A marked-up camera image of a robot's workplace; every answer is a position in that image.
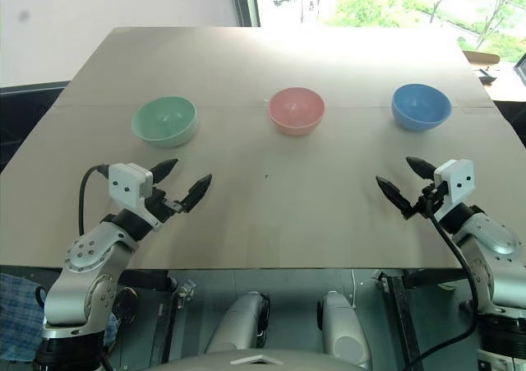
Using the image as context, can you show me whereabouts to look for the black low cabinet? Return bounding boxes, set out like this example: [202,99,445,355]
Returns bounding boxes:
[0,80,72,175]

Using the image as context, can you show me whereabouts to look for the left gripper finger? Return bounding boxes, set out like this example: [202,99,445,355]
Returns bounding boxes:
[150,158,179,180]
[181,173,214,214]

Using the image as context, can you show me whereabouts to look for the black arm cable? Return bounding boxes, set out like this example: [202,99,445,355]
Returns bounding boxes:
[78,164,111,237]
[405,196,481,371]

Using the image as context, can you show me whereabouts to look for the silver left robot leg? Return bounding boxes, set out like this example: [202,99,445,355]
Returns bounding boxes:
[204,291,272,356]

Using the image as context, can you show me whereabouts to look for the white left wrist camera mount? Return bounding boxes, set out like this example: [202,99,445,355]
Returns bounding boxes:
[108,162,163,229]

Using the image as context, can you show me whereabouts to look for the white side table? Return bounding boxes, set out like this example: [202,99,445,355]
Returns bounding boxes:
[474,61,526,102]

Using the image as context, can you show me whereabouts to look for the small black tool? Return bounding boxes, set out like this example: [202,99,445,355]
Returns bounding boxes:
[475,67,501,86]

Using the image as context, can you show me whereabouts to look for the black window frame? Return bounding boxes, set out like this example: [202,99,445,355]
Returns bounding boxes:
[227,0,262,29]

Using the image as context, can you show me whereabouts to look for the red bowl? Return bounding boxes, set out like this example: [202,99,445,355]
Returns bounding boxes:
[268,86,326,137]

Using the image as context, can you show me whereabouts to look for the green bowl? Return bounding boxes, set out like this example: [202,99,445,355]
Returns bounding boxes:
[131,95,199,149]

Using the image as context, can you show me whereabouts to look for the brown cardboard table cover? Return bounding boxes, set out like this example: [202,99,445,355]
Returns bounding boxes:
[0,26,526,270]

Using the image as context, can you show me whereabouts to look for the dark screen edge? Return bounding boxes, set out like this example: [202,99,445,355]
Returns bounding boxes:
[513,53,526,87]

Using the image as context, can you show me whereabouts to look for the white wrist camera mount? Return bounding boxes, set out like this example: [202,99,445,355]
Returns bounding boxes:
[433,158,475,220]
[108,162,163,229]

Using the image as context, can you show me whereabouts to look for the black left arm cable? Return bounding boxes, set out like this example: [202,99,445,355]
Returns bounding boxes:
[78,164,111,237]

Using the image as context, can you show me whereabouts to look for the silver right robot leg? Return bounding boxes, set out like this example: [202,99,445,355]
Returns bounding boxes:
[316,290,371,370]

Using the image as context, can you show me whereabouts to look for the blue checked cloth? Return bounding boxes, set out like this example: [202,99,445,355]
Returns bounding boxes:
[0,271,120,364]

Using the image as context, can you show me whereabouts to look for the blue bowl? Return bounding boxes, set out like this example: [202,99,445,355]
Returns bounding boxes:
[390,82,454,133]

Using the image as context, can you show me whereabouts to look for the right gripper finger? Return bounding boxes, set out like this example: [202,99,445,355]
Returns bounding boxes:
[405,155,438,179]
[375,174,414,220]

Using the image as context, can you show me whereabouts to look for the small metal clamp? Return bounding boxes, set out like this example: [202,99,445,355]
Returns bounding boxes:
[178,279,197,309]

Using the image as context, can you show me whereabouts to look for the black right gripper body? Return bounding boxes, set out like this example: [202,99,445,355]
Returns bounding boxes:
[410,181,450,220]

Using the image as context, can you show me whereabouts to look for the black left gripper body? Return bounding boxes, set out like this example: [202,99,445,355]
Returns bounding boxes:
[141,186,186,225]

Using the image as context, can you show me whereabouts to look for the grey robot torso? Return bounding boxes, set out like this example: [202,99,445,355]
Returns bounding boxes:
[154,347,373,371]

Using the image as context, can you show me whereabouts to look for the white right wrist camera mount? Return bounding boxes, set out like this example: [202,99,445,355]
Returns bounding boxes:
[433,158,475,220]

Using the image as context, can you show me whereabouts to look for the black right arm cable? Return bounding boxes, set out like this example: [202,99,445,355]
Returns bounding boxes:
[405,196,481,371]

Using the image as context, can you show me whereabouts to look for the silver robot leg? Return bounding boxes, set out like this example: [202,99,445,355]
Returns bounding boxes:
[204,291,272,356]
[316,290,371,370]

